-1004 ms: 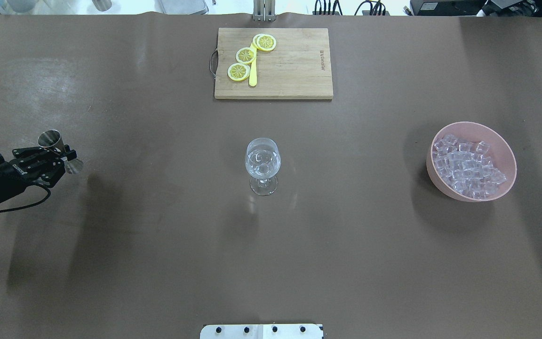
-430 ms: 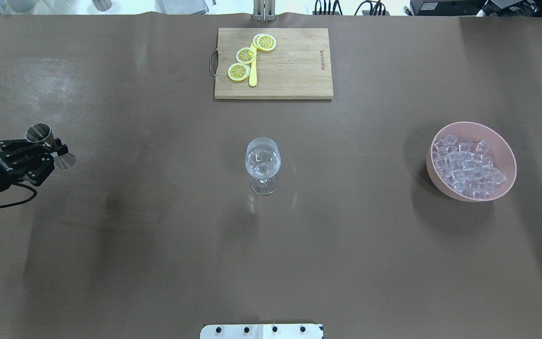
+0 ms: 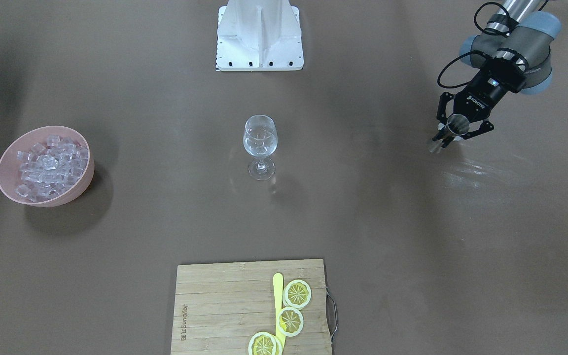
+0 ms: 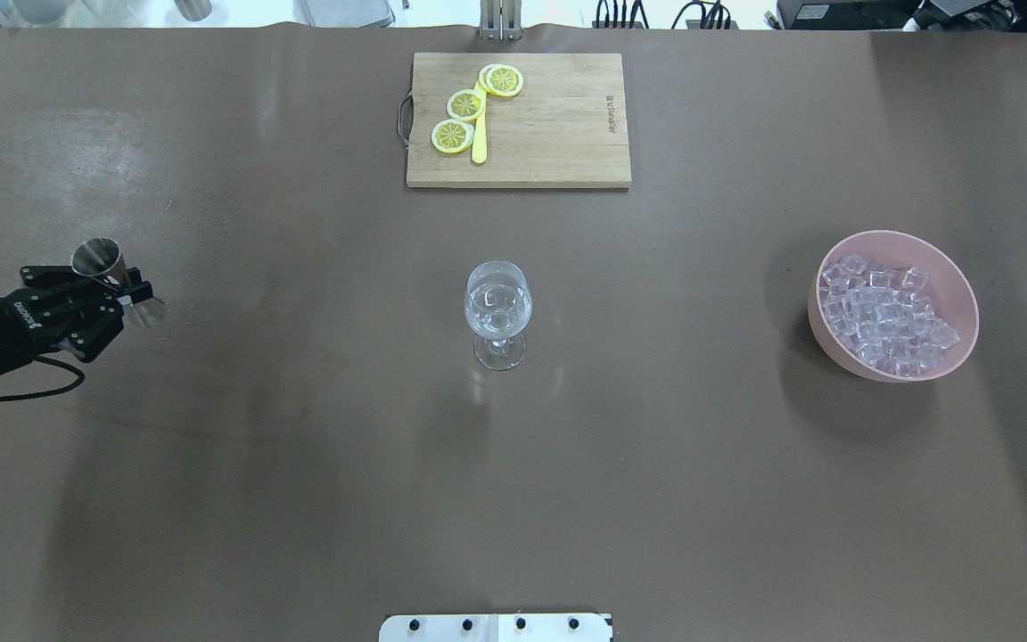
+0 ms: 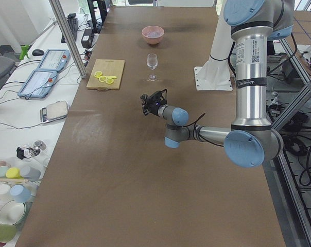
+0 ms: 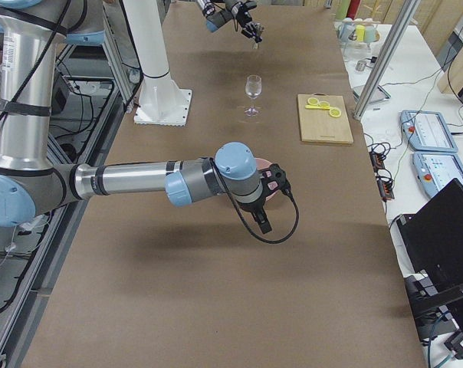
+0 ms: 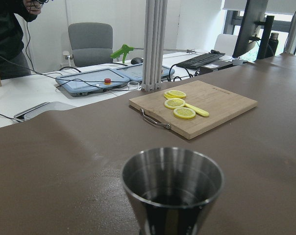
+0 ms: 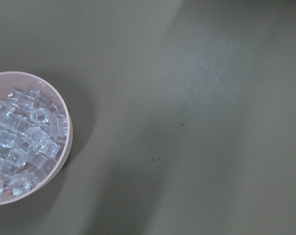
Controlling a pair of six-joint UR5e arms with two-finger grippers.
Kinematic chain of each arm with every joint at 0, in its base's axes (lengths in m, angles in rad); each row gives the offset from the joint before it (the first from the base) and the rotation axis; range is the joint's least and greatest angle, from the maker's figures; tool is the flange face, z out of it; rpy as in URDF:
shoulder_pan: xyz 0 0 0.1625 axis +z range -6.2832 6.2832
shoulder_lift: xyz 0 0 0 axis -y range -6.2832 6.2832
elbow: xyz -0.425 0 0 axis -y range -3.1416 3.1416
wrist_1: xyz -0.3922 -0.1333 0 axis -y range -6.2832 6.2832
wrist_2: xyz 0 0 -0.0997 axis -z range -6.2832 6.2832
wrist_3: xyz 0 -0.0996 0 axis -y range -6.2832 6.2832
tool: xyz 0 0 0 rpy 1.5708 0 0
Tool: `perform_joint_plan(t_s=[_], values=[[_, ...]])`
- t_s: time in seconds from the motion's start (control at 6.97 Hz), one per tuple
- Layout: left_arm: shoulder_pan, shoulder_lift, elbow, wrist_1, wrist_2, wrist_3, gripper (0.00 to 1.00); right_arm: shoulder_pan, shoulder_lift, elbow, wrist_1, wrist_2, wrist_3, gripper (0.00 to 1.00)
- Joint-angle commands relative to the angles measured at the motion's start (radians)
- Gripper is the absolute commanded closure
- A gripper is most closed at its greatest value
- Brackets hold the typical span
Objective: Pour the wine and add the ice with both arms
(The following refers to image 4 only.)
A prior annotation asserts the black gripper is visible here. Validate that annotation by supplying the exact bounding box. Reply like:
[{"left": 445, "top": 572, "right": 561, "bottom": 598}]
[{"left": 0, "top": 265, "right": 154, "bottom": 375}]

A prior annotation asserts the steel jigger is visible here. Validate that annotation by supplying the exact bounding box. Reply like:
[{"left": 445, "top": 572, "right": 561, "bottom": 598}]
[{"left": 70, "top": 237, "right": 167, "bottom": 326}]

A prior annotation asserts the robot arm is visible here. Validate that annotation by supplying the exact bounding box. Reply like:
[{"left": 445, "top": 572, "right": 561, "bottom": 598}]
[{"left": 0, "top": 237, "right": 167, "bottom": 403}]

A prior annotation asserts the clear wine glass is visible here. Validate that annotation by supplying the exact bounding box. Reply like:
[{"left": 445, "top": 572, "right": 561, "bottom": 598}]
[{"left": 464, "top": 260, "right": 533, "bottom": 371}]

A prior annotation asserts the clear ice cubes pile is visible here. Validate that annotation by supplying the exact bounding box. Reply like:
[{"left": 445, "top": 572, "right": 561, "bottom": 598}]
[{"left": 817, "top": 253, "right": 965, "bottom": 381}]

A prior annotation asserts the lemon slice bottom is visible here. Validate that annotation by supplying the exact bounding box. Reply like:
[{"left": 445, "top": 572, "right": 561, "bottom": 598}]
[{"left": 431, "top": 119, "right": 474, "bottom": 155}]

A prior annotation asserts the lemon slice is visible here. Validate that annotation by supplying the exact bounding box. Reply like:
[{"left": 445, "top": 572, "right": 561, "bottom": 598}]
[
  {"left": 446, "top": 88, "right": 488, "bottom": 123},
  {"left": 431, "top": 119, "right": 474, "bottom": 155},
  {"left": 478, "top": 62, "right": 525, "bottom": 97}
]

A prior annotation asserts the yellow plastic knife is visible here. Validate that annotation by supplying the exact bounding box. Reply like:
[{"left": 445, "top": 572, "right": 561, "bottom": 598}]
[{"left": 470, "top": 81, "right": 489, "bottom": 166}]

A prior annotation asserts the lemon slice middle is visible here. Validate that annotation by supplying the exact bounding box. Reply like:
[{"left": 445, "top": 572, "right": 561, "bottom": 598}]
[{"left": 446, "top": 88, "right": 488, "bottom": 123}]

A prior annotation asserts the lemon slice top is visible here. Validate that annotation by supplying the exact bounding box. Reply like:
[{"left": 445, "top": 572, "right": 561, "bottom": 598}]
[{"left": 478, "top": 62, "right": 525, "bottom": 97}]

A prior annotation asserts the wooden cutting board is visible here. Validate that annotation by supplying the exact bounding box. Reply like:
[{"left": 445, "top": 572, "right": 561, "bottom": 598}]
[{"left": 405, "top": 53, "right": 632, "bottom": 188}]

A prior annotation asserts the pink bowl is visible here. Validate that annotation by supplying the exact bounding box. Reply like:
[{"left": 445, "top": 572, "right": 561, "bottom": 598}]
[{"left": 808, "top": 230, "right": 981, "bottom": 383}]

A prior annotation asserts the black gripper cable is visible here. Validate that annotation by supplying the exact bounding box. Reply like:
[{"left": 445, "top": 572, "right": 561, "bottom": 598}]
[{"left": 0, "top": 353, "right": 86, "bottom": 409}]

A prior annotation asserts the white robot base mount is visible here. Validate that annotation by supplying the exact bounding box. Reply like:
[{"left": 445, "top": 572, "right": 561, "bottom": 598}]
[{"left": 378, "top": 613, "right": 615, "bottom": 641}]

